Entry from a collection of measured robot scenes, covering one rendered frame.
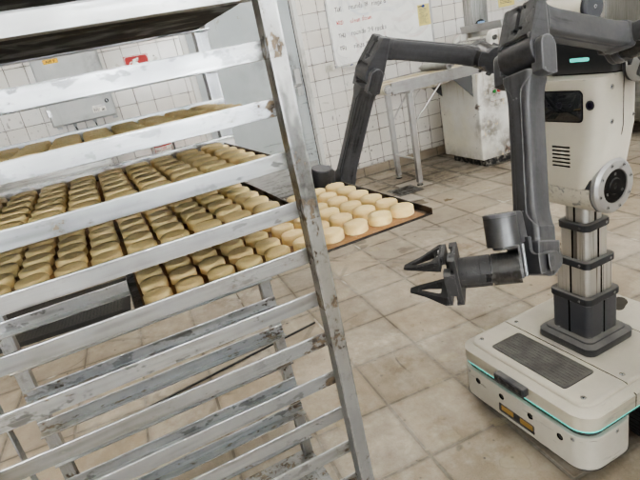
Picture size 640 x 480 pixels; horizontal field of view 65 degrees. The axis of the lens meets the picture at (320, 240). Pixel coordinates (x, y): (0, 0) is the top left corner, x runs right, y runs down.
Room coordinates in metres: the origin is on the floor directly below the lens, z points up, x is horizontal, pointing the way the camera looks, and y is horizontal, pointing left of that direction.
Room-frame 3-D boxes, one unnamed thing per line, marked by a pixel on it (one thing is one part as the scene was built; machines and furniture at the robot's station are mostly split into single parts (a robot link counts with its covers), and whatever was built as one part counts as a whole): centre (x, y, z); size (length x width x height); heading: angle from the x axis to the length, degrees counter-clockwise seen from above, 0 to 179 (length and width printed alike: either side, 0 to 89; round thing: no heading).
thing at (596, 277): (1.41, -0.81, 0.36); 0.13 x 0.13 x 0.40; 22
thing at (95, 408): (1.13, 0.45, 0.60); 0.64 x 0.03 x 0.03; 112
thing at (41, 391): (1.13, 0.45, 0.69); 0.64 x 0.03 x 0.03; 112
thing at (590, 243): (1.41, -0.81, 0.48); 0.11 x 0.11 x 0.40; 22
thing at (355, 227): (0.95, -0.08, 0.96); 0.05 x 0.05 x 0.02
